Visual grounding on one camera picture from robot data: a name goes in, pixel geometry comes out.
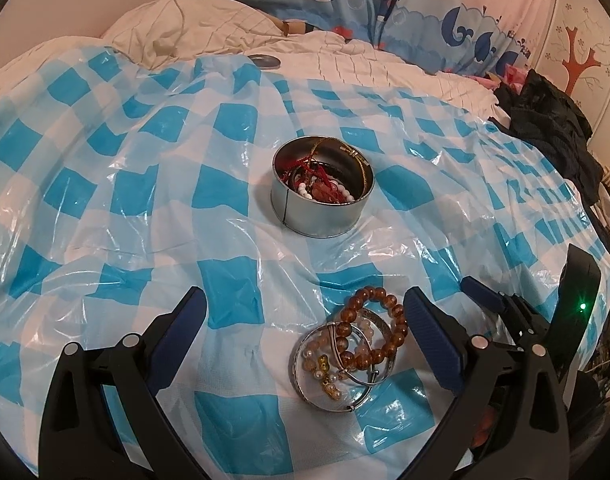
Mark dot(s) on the pink cloth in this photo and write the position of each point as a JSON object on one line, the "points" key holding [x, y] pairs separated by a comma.
{"points": [[507, 76]]}

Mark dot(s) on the round metal lid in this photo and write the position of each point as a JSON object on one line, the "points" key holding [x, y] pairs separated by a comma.
{"points": [[265, 61]]}

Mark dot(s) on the black clothing pile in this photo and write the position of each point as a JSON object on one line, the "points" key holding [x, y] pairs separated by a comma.
{"points": [[550, 120]]}

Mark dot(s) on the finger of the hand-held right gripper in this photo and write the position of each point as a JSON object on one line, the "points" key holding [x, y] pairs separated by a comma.
{"points": [[522, 317], [482, 295]]}

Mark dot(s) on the orange tree wall sticker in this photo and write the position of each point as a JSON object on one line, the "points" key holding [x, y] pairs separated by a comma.
{"points": [[580, 62]]}

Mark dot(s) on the whale print blanket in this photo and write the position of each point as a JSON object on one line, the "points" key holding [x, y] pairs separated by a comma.
{"points": [[410, 0]]}

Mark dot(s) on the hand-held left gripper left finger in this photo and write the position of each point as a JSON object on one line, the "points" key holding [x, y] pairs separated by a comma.
{"points": [[182, 325]]}

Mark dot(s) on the round metal tin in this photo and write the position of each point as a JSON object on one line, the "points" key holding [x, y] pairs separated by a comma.
{"points": [[310, 215]]}

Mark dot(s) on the blue checkered plastic sheet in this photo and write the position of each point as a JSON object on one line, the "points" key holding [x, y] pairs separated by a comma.
{"points": [[135, 210]]}

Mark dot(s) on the thin silver bangle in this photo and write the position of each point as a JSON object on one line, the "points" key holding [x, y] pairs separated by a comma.
{"points": [[382, 330]]}

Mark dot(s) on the wide silver bangle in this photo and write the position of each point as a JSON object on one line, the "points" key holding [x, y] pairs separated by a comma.
{"points": [[305, 390]]}

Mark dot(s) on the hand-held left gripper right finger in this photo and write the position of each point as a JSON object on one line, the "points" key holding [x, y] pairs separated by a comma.
{"points": [[432, 345]]}

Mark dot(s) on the white quilt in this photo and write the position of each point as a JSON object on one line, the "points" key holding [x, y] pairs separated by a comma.
{"points": [[210, 25]]}

